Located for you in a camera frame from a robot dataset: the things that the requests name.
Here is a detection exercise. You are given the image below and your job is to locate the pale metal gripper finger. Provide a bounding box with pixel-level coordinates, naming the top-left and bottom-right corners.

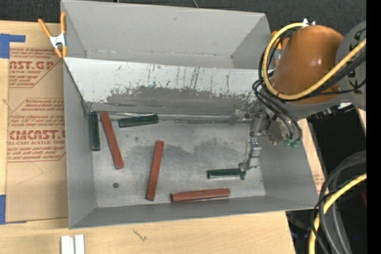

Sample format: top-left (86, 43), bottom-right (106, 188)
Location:
top-left (238, 139), bottom-right (258, 170)
top-left (239, 146), bottom-right (263, 181)

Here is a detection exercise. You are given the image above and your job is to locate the dark green flat block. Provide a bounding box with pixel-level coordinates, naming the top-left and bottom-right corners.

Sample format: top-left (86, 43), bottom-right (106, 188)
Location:
top-left (89, 111), bottom-right (101, 152)
top-left (117, 114), bottom-right (160, 129)
top-left (207, 168), bottom-right (246, 180)

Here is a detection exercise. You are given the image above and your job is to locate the grey metal bin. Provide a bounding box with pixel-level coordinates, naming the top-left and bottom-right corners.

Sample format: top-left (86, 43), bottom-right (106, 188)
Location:
top-left (60, 0), bottom-right (321, 230)

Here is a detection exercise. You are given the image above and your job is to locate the red-brown flat block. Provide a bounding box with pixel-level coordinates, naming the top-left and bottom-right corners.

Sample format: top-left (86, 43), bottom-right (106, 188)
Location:
top-left (145, 140), bottom-right (165, 202)
top-left (170, 187), bottom-right (231, 203)
top-left (99, 111), bottom-right (125, 171)

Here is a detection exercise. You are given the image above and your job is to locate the brown cardboard board, red print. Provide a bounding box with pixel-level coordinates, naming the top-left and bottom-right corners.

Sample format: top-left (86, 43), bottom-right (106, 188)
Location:
top-left (0, 20), bottom-right (327, 224)

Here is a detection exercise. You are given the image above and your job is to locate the black cylinder on white bracket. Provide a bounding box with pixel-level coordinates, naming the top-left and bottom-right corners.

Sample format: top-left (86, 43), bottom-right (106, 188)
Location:
top-left (323, 102), bottom-right (355, 116)

